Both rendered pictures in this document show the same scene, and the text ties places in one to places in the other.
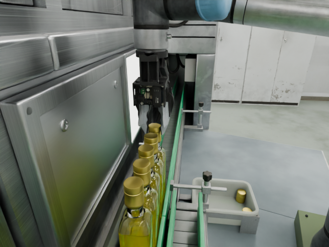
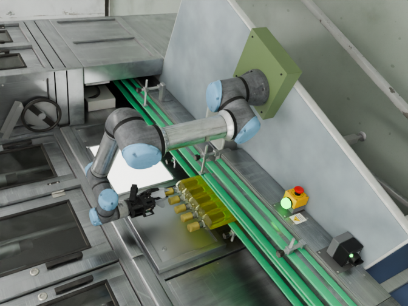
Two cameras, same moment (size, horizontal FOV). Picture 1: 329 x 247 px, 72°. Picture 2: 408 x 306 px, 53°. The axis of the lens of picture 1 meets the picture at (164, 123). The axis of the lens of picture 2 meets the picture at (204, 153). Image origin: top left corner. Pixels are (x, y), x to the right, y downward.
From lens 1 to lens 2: 1.45 m
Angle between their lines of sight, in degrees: 33
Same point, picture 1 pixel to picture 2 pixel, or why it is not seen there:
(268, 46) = not seen: outside the picture
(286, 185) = (220, 47)
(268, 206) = not seen: hidden behind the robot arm
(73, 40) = (128, 245)
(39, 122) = (164, 261)
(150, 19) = (115, 217)
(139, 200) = (196, 226)
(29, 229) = (201, 260)
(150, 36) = (122, 215)
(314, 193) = (228, 30)
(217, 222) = not seen: hidden behind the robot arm
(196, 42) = (72, 87)
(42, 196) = (190, 258)
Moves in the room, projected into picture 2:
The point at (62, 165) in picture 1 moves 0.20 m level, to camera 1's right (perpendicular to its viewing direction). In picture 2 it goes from (180, 249) to (183, 213)
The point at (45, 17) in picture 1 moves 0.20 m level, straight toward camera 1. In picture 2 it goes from (123, 258) to (141, 272)
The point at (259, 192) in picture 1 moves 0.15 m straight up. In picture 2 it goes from (221, 76) to (195, 80)
